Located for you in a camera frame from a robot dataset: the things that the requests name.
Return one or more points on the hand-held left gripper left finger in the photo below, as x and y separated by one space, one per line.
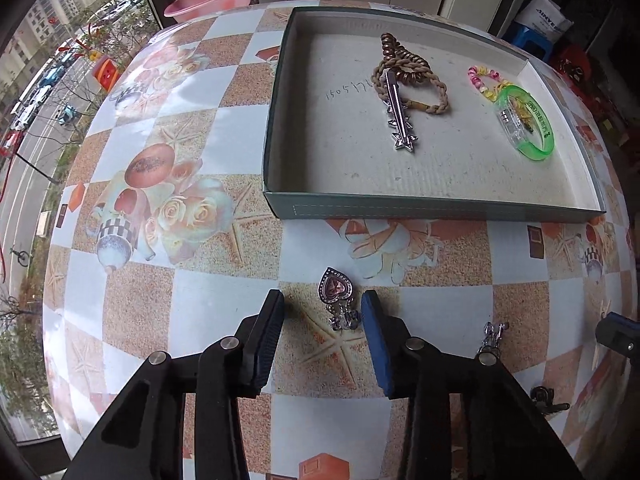
267 340

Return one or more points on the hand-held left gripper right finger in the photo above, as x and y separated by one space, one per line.
375 340

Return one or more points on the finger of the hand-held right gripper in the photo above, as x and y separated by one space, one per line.
622 340

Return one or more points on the heart pendant brooch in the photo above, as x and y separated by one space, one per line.
335 287

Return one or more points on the shallow grey cardboard box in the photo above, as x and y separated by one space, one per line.
350 160

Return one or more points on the silver star hair clip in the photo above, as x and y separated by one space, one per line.
397 115

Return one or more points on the checkered printed tablecloth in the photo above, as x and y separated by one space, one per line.
200 310

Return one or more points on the black claw hair clip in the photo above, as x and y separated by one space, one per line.
547 397

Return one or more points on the small metal clip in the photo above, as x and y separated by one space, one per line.
492 335

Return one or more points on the red plastic stool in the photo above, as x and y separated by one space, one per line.
572 62

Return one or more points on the red lantern window sticker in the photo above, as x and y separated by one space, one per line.
105 72

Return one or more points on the blue plastic stool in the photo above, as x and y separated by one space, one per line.
530 40

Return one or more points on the white shopping bag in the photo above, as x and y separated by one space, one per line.
545 17

